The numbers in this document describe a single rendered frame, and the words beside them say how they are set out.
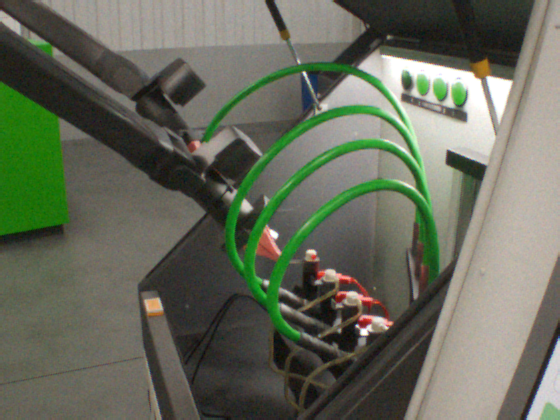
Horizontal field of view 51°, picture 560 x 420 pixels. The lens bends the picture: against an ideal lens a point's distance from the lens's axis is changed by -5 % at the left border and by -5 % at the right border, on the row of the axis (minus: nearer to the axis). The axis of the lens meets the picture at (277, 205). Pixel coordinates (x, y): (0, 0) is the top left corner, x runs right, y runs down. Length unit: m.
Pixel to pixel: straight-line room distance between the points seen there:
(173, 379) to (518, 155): 0.65
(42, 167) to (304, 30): 4.75
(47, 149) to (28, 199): 0.36
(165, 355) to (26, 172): 3.24
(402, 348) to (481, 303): 0.11
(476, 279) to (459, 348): 0.08
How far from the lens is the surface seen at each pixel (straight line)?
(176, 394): 0.99
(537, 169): 0.61
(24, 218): 4.31
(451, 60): 1.06
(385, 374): 0.71
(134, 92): 1.09
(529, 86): 0.65
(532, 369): 0.59
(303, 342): 0.77
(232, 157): 0.92
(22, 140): 4.18
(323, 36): 8.24
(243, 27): 7.80
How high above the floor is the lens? 1.52
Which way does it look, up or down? 19 degrees down
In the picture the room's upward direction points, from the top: straight up
